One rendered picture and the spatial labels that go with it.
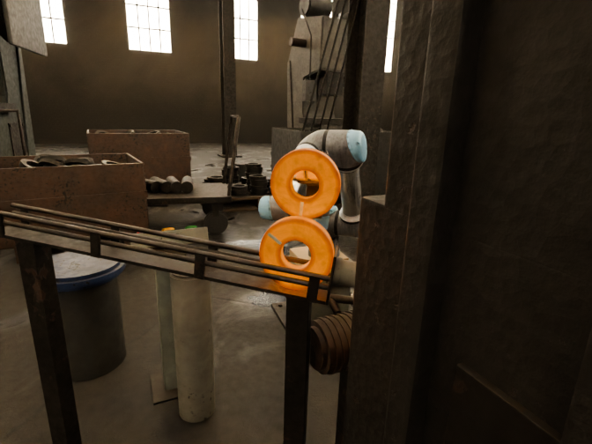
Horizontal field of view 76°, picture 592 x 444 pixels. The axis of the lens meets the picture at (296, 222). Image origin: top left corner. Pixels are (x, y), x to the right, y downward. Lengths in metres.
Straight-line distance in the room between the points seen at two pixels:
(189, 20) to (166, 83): 1.91
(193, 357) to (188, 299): 0.20
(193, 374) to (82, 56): 11.64
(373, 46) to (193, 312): 3.30
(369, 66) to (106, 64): 9.53
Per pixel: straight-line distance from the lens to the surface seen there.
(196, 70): 12.74
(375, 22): 4.07
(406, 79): 0.51
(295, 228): 0.77
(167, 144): 4.52
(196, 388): 1.36
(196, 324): 1.23
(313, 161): 0.83
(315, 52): 6.38
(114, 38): 12.61
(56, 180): 2.91
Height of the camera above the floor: 0.99
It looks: 16 degrees down
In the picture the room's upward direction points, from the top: 2 degrees clockwise
